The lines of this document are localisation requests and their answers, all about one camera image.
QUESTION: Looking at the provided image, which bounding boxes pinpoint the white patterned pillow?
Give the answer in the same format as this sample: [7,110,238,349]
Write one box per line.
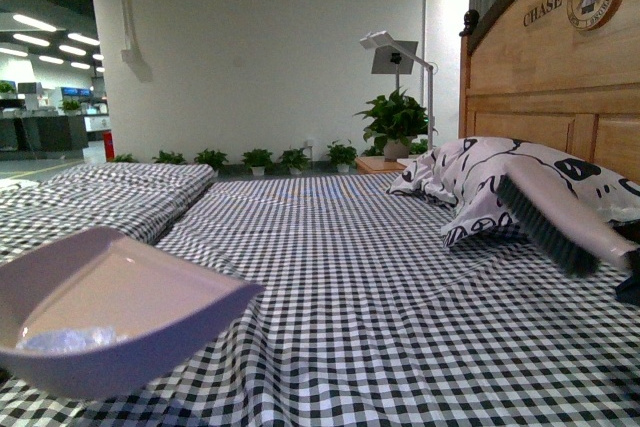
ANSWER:
[385,135,640,248]

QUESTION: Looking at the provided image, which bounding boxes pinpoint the wooden bed headboard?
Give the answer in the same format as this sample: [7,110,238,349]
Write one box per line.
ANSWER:
[458,0,639,180]

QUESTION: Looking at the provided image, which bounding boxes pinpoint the beige plastic dustpan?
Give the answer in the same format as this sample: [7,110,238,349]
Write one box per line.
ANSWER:
[1,227,263,400]

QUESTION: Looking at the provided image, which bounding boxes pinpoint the far wooden nightstand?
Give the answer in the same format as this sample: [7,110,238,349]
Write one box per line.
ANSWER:
[355,156,405,174]

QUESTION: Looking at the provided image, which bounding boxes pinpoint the folded checkered blanket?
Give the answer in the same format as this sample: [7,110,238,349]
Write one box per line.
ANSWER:
[1,163,214,263]

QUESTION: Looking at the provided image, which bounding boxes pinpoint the black white checkered bedsheet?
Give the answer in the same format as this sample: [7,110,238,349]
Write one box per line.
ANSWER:
[1,175,639,426]

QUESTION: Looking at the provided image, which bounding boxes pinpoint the small potted plant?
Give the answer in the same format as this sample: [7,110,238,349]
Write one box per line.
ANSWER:
[194,149,228,177]
[279,147,310,176]
[242,148,273,177]
[327,140,358,173]
[152,150,187,165]

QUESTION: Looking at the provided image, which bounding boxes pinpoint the large potted green plant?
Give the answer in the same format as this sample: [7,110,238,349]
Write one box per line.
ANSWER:
[356,88,430,161]

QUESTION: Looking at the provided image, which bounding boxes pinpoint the beige hand brush black bristles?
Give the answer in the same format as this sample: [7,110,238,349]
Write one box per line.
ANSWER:
[497,157,639,277]

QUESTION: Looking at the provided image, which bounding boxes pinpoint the clear crumpled plastic trash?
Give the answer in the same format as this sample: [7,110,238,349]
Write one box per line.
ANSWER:
[16,327,128,353]

